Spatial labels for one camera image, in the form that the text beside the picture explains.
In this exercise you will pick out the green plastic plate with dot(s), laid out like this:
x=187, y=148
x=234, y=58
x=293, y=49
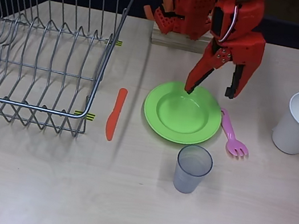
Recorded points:
x=182, y=115

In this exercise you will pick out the pink utensil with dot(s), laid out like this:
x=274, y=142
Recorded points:
x=233, y=145

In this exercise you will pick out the orange plastic knife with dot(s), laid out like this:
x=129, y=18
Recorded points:
x=116, y=112

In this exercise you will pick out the translucent plastic cup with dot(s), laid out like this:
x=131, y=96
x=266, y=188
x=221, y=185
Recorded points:
x=186, y=179

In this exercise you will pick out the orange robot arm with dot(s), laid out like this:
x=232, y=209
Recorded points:
x=196, y=10

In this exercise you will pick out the wooden base block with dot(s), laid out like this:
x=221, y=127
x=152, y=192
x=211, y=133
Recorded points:
x=173, y=41

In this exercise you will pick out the yellow black striped tape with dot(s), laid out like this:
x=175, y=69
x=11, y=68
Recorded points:
x=119, y=43
x=91, y=117

